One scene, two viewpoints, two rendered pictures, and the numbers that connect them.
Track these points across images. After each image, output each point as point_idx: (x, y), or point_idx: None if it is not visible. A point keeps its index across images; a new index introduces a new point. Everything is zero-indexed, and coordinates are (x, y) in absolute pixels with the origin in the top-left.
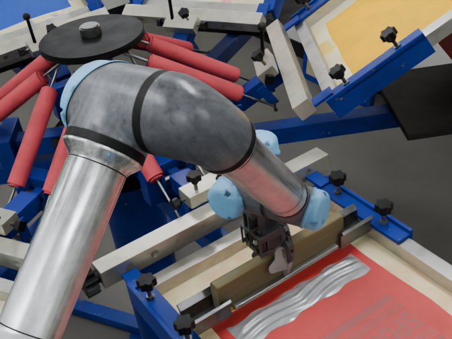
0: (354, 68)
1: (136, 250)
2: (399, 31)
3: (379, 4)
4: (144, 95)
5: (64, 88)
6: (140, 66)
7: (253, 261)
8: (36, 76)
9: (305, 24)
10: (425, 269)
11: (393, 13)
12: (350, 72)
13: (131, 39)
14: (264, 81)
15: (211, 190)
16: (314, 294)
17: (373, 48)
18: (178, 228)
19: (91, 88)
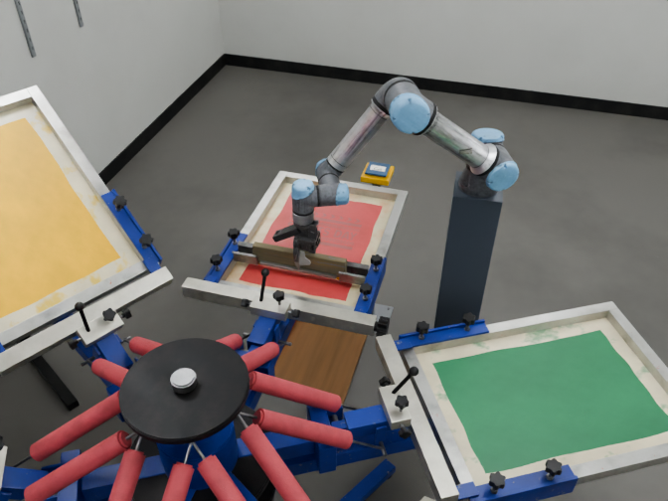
0: (103, 261)
1: (346, 312)
2: (72, 227)
3: (10, 254)
4: (413, 83)
5: (425, 104)
6: (399, 88)
7: (317, 254)
8: (255, 424)
9: (3, 331)
10: (255, 227)
11: (39, 236)
12: (107, 264)
13: (183, 341)
14: (130, 316)
15: (347, 190)
16: None
17: (83, 248)
18: (312, 305)
19: (420, 95)
